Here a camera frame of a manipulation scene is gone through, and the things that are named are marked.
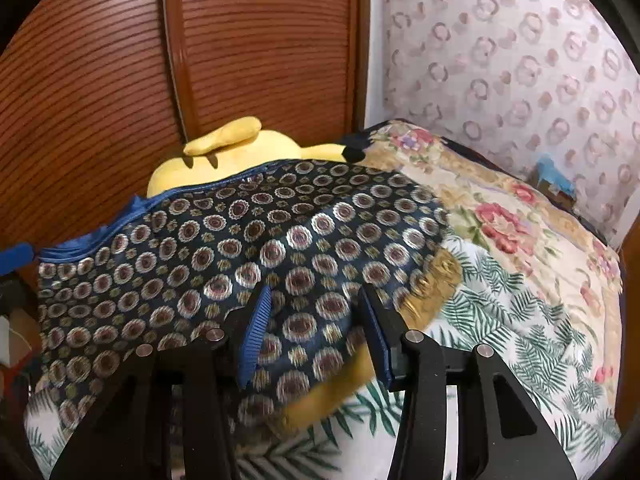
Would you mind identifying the leaf-print bedsheet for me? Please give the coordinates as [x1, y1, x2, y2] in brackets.
[22, 232, 623, 480]

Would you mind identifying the cardboard box with blue cloth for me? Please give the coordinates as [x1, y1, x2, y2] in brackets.
[535, 155, 578, 206]

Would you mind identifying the wooden louvred wardrobe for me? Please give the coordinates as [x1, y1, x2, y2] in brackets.
[0, 0, 371, 261]

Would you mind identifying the ring-patterned pink curtain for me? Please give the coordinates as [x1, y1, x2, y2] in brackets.
[382, 0, 640, 248]

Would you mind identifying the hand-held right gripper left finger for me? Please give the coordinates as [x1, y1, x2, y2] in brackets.
[50, 285, 273, 480]

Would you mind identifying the dark circle-patterned pajama top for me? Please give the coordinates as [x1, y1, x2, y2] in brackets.
[32, 157, 453, 431]

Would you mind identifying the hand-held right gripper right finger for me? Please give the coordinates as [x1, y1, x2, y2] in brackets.
[357, 285, 576, 480]

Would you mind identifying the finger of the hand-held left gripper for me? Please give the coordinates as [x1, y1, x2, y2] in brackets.
[0, 242, 35, 277]

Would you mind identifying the yellow plush toy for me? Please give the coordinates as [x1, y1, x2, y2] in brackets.
[146, 116, 368, 198]

